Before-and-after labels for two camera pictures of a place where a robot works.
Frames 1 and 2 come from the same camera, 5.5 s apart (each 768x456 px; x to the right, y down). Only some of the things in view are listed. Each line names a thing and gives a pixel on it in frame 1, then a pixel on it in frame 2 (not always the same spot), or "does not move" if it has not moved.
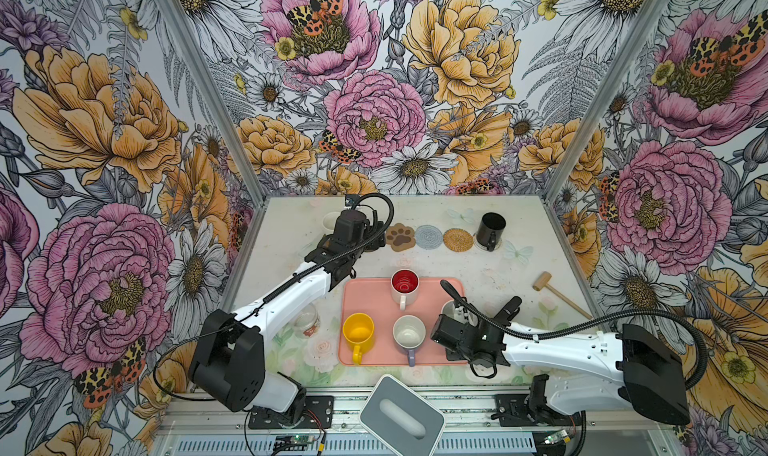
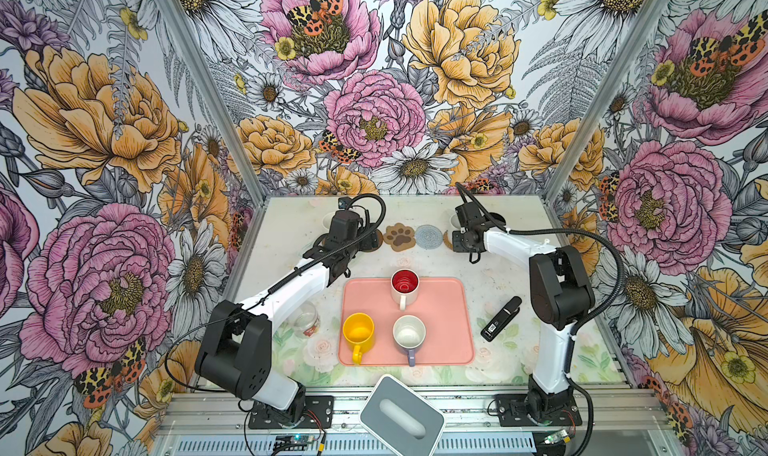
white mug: x=450 y=310 -> x=454 y=221
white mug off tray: x=329 y=222 does not move
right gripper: x=453 y=356 -> x=458 y=246
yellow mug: x=358 y=331 does not move
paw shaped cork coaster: x=400 y=237 does not move
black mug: x=490 y=230 does not move
